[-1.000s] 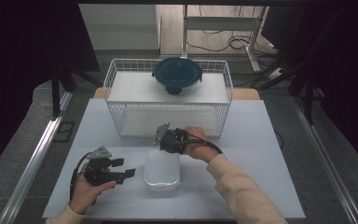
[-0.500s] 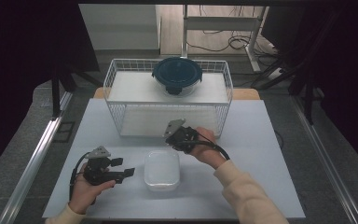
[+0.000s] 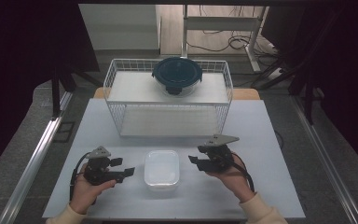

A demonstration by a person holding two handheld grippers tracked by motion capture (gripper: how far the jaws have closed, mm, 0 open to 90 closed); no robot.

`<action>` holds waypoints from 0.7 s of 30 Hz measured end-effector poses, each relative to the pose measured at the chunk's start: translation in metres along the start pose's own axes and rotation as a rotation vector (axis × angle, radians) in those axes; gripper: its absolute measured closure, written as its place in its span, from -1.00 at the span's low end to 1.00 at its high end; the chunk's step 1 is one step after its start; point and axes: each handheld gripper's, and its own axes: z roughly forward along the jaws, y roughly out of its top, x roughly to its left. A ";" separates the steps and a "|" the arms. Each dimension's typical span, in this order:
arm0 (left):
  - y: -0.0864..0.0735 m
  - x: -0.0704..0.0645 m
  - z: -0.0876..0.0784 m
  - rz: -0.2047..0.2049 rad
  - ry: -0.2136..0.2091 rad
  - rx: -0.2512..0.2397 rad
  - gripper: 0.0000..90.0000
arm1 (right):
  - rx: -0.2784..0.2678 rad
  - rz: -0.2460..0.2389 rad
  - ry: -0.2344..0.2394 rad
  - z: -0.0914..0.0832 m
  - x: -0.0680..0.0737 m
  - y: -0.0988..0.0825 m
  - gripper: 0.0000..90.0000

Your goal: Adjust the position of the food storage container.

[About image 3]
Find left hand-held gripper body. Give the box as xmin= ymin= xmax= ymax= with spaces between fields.
xmin=83 ymin=146 xmax=121 ymax=187

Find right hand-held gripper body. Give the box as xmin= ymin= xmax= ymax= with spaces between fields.
xmin=197 ymin=133 xmax=241 ymax=174

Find white rectangular plastic container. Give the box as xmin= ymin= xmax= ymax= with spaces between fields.
xmin=144 ymin=149 xmax=181 ymax=191

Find white wire shelf rack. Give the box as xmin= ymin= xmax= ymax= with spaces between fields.
xmin=103 ymin=58 xmax=234 ymax=138

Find round dark blue lidded container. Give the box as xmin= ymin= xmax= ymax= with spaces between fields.
xmin=151 ymin=56 xmax=204 ymax=97

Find person's left hand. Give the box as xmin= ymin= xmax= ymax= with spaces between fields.
xmin=69 ymin=163 xmax=117 ymax=216

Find person's right hand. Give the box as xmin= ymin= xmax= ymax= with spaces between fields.
xmin=206 ymin=153 xmax=257 ymax=204

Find black floor plate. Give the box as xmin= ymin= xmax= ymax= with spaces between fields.
xmin=53 ymin=120 xmax=76 ymax=144

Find wooden table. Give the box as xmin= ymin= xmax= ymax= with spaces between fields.
xmin=92 ymin=87 xmax=261 ymax=101

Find black metal stand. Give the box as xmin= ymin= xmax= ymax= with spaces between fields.
xmin=50 ymin=62 xmax=104 ymax=121
xmin=249 ymin=46 xmax=325 ymax=126

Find white cabinet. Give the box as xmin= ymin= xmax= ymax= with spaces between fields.
xmin=77 ymin=3 xmax=161 ymax=51

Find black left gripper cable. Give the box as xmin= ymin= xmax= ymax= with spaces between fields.
xmin=69 ymin=151 xmax=91 ymax=206

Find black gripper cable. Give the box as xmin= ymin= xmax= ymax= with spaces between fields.
xmin=69 ymin=151 xmax=91 ymax=206
xmin=229 ymin=151 xmax=256 ymax=193

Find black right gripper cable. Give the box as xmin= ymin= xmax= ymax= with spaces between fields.
xmin=229 ymin=151 xmax=256 ymax=193

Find aluminium rail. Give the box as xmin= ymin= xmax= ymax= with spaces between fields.
xmin=290 ymin=94 xmax=358 ymax=224
xmin=0 ymin=91 xmax=75 ymax=224

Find black floor cables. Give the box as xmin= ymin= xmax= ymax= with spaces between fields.
xmin=186 ymin=4 xmax=282 ymax=60

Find white metal desk frame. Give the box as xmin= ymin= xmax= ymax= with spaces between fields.
xmin=181 ymin=4 xmax=270 ymax=74

